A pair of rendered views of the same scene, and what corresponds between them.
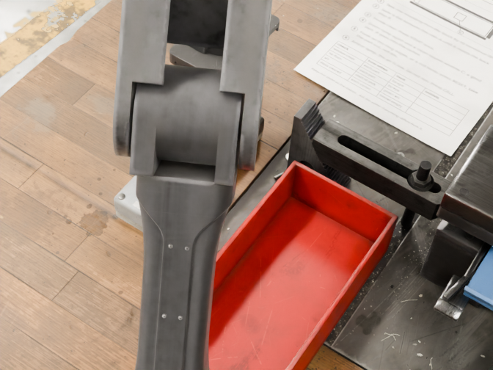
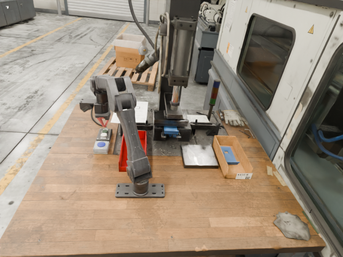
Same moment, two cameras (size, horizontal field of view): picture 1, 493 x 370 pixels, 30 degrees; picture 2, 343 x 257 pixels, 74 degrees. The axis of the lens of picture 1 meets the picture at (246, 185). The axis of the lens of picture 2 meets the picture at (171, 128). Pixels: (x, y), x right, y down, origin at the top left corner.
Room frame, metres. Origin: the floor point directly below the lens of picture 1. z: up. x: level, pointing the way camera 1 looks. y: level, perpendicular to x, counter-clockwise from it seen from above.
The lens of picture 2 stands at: (-0.34, 0.36, 1.65)
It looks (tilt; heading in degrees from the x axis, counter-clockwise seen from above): 33 degrees down; 322
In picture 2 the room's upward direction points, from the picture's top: 7 degrees clockwise
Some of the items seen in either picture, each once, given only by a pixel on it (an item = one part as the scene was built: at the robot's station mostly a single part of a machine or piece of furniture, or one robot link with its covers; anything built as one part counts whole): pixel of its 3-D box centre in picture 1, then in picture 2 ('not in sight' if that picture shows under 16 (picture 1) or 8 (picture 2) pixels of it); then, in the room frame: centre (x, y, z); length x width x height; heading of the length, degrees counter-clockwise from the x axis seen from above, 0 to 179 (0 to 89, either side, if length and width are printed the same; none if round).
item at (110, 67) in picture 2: not in sight; (130, 72); (3.49, -1.51, 0.07); 1.20 x 1.00 x 0.14; 144
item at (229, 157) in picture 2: not in sight; (228, 154); (0.20, -0.46, 0.92); 0.15 x 0.07 x 0.03; 149
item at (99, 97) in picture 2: not in sight; (101, 95); (0.65, 0.03, 1.14); 0.07 x 0.06 x 0.07; 178
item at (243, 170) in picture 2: not in sight; (230, 156); (0.17, -0.44, 0.93); 0.25 x 0.13 x 0.08; 150
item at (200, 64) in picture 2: not in sight; (202, 31); (4.70, -4.33, 0.49); 5.51 x 1.02 x 0.97; 147
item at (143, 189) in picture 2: not in sight; (140, 184); (0.22, 0.05, 0.94); 0.20 x 0.07 x 0.08; 60
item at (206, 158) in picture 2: not in sight; (198, 156); (0.27, -0.31, 0.91); 0.17 x 0.16 x 0.02; 60
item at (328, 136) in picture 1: (381, 176); (139, 127); (0.57, -0.14, 0.95); 0.15 x 0.03 x 0.10; 60
